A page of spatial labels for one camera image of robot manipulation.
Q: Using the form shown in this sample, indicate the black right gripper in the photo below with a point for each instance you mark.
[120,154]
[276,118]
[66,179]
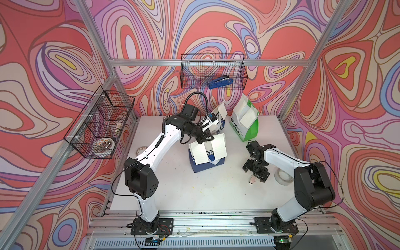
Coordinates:
[263,175]

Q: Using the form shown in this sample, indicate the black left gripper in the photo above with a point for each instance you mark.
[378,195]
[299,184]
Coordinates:
[204,137]

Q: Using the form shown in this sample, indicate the blue white paper bag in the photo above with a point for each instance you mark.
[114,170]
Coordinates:
[221,113]

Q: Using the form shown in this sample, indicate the dark blue paper bag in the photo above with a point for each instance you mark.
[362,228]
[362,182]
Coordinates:
[208,154]

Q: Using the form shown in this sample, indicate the green white paper bag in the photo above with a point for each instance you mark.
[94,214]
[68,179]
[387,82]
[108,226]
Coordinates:
[244,119]

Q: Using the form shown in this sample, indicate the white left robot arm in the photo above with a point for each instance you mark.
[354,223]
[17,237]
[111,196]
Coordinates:
[140,172]

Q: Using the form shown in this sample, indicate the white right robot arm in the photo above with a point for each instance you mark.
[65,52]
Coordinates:
[312,186]

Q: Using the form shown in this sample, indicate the white tape roll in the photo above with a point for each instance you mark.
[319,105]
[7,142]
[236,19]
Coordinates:
[283,178]

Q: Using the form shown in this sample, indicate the blue stapler in basket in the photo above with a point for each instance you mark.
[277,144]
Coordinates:
[220,82]

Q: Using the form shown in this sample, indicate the black wire basket back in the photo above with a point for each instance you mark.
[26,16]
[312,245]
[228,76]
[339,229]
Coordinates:
[197,69]

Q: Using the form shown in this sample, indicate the black wire basket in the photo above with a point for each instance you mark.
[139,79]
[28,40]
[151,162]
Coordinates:
[104,115]
[197,69]

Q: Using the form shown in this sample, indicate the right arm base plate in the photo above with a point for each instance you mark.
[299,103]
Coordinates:
[268,225]

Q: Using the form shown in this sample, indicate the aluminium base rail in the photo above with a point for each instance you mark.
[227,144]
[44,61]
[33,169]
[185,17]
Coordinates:
[215,230]

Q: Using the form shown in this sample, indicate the black wire basket left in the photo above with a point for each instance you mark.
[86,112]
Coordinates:
[104,115]

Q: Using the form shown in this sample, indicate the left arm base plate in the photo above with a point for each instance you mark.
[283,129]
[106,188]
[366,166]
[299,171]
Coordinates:
[160,226]

